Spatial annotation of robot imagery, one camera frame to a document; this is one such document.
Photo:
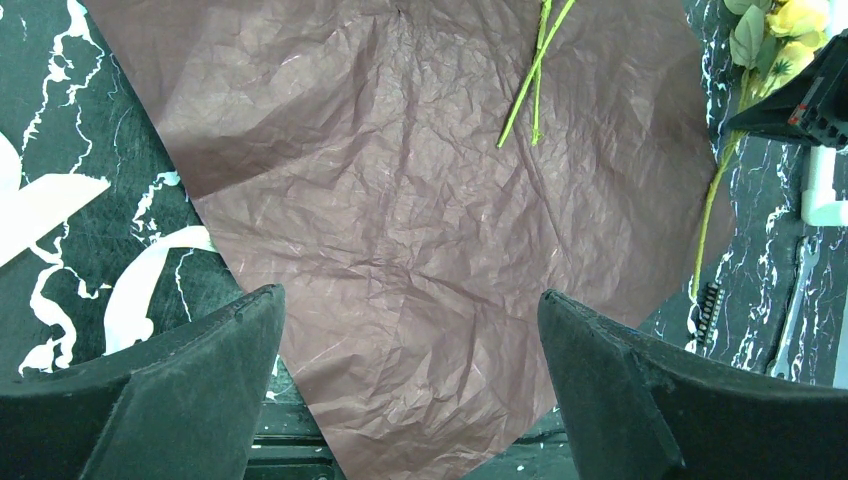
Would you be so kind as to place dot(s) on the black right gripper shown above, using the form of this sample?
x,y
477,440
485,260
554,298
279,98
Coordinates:
x,y
810,110

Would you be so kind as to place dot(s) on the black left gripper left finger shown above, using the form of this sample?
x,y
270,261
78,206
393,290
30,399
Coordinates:
x,y
182,405

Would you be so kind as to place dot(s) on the orange fake flower stem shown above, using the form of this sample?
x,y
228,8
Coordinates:
x,y
527,84

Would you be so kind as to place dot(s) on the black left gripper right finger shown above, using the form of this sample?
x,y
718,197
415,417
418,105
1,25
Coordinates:
x,y
636,407

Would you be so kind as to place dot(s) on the beige ribbon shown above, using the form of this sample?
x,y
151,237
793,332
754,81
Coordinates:
x,y
131,264

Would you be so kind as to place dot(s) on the silver wrench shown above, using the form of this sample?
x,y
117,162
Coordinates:
x,y
807,257

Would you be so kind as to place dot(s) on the maroon wrapping paper sheet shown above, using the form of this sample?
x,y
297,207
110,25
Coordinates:
x,y
348,150

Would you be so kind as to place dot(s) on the yellow fake flower bunch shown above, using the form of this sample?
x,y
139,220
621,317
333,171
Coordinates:
x,y
772,42

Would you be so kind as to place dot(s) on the black comb strip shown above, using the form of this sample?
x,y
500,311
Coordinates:
x,y
708,309

